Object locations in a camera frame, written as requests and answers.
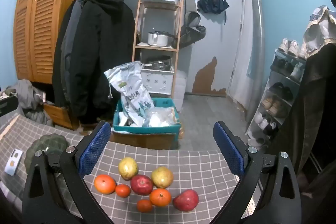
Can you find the dark green glass plate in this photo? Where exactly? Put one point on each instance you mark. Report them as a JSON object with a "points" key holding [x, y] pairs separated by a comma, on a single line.
{"points": [[50, 144]]}

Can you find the red apple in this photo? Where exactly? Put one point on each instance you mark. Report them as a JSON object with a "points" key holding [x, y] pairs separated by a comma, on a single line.
{"points": [[141, 184], [185, 199]]}

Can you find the small tangerine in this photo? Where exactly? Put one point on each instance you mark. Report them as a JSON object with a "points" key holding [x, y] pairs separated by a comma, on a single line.
{"points": [[144, 205], [122, 190]]}

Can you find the grey hanging bag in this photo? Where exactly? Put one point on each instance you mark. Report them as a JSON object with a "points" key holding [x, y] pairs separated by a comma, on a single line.
{"points": [[190, 29]]}

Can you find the steel cooking pot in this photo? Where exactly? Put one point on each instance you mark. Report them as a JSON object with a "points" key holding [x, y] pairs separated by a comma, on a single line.
{"points": [[157, 39]]}

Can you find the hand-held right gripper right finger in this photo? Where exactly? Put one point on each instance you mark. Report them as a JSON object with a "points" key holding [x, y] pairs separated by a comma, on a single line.
{"points": [[231, 150]]}

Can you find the wooden louvered wardrobe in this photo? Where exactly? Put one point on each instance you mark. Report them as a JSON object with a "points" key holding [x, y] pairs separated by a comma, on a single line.
{"points": [[39, 16]]}

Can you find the clear plastic bag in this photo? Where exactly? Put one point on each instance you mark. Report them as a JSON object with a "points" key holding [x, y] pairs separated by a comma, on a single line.
{"points": [[160, 117]]}

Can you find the black hanging coat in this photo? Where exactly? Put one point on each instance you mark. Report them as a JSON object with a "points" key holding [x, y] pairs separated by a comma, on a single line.
{"points": [[105, 43]]}

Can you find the grey door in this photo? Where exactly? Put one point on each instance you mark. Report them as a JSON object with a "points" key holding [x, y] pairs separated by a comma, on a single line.
{"points": [[218, 37]]}

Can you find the teal plastic crate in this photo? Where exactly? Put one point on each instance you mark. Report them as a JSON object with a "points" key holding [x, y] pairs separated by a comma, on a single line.
{"points": [[147, 129]]}

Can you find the pile of grey clothes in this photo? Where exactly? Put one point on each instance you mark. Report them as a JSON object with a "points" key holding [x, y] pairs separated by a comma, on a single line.
{"points": [[26, 92]]}

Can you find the dark folded umbrella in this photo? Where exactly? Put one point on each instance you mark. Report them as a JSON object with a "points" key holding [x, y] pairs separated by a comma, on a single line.
{"points": [[212, 5]]}

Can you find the grey hanging jacket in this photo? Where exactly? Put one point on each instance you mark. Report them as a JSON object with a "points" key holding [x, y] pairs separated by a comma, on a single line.
{"points": [[71, 37]]}

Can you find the yellow pear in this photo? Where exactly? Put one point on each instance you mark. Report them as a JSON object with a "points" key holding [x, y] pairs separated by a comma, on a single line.
{"points": [[162, 176], [128, 168]]}

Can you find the white printed rice bag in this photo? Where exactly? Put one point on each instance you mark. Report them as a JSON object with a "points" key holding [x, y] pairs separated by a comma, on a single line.
{"points": [[134, 98]]}

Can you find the wooden drawer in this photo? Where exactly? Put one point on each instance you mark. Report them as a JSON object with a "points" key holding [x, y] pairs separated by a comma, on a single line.
{"points": [[60, 115]]}

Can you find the steel steamer pot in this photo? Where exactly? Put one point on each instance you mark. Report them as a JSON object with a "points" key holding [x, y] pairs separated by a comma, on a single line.
{"points": [[157, 62]]}

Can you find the white patterned drawer box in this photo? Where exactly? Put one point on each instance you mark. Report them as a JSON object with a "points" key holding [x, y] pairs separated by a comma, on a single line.
{"points": [[157, 81]]}

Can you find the wooden shelf rack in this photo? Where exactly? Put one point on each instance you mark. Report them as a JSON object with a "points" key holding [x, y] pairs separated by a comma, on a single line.
{"points": [[157, 48]]}

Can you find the floral frilled cloth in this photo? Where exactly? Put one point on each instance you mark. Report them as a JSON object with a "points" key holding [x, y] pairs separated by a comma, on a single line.
{"points": [[320, 27]]}

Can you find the brown cardboard box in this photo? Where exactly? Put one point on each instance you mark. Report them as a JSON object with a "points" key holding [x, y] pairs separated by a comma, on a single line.
{"points": [[141, 140]]}

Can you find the grey metal pipe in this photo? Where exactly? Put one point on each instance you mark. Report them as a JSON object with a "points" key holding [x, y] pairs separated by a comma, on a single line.
{"points": [[256, 29]]}

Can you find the dark brown hanging coat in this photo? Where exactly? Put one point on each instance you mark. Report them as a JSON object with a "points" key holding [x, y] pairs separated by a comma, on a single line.
{"points": [[320, 108]]}

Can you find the group of assorted shoes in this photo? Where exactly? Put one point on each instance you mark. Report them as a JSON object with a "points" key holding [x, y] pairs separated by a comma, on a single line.
{"points": [[281, 92]]}

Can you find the white smartphone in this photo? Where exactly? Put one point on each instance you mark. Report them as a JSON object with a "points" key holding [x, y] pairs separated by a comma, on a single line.
{"points": [[13, 163]]}

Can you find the white shoe rack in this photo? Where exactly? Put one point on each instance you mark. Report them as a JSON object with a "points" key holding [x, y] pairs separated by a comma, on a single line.
{"points": [[260, 94]]}

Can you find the large orange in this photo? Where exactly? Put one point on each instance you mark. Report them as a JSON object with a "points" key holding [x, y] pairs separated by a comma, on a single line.
{"points": [[105, 183], [160, 197]]}

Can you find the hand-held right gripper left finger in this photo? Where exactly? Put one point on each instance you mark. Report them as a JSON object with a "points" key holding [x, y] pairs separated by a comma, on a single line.
{"points": [[94, 145]]}

